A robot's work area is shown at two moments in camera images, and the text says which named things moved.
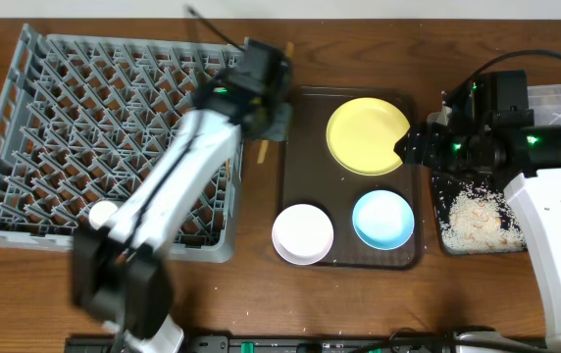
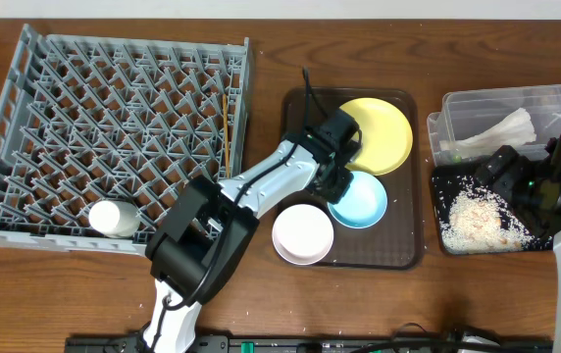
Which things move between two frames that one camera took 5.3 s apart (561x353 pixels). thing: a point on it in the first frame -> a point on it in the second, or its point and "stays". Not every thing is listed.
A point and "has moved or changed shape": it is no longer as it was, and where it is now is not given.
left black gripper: [280, 115] -> [340, 191]
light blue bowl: [382, 220] -> [364, 204]
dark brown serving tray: [312, 176] stays
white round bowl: [302, 233] stays
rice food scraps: [477, 225] stays
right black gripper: [422, 149] -> [502, 183]
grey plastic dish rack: [73, 116] stays
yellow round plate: [362, 134] stays
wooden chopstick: [262, 153] has moved or changed shape
